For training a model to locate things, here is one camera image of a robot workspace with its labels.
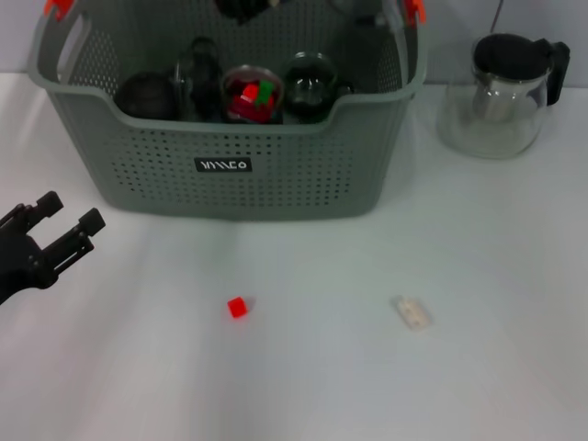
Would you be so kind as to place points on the glass teacup with black sleeve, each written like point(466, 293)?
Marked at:
point(308, 89)
point(229, 85)

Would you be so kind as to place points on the white building block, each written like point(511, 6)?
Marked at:
point(414, 313)

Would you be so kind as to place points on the grey perforated storage basket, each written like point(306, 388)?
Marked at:
point(275, 174)

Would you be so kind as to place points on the dark clay teapot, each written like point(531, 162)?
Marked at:
point(142, 98)

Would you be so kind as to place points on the glass carafe with black lid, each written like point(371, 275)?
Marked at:
point(510, 55)

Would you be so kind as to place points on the small red building block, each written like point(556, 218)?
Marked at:
point(238, 307)

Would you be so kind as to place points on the black lidded glass jar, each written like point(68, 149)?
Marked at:
point(204, 82)

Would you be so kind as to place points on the green building block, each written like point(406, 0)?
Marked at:
point(265, 92)

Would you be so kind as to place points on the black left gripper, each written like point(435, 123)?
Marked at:
point(18, 262)

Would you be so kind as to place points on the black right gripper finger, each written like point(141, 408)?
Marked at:
point(243, 9)

